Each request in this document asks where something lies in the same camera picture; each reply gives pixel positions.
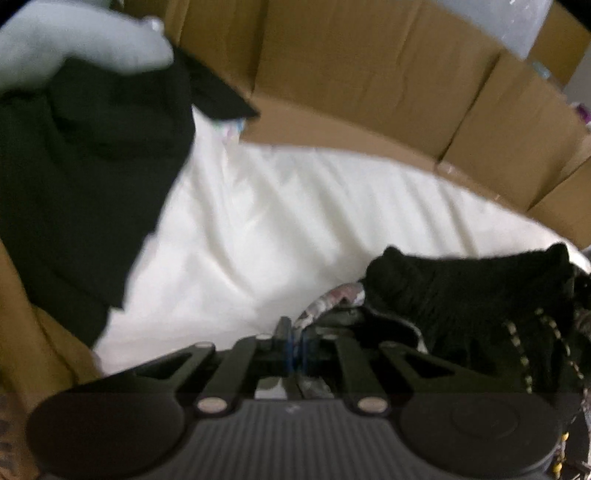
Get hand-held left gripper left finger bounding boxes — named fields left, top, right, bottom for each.
left=131, top=316, right=296, bottom=416

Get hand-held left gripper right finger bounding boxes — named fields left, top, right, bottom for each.
left=298, top=323, right=458, bottom=416

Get black shorts with patterned lining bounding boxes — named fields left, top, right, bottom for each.
left=295, top=244, right=591, bottom=480

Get cream printed bedsheet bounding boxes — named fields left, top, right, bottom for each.
left=92, top=108, right=591, bottom=374

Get brown printed hoodie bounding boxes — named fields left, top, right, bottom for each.
left=0, top=240, right=105, bottom=480

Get black garment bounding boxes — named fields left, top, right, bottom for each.
left=0, top=46, right=260, bottom=349

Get flat cardboard sheet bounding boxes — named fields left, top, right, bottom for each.
left=115, top=0, right=591, bottom=250

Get grey neck pillow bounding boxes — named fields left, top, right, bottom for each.
left=0, top=0, right=175, bottom=90

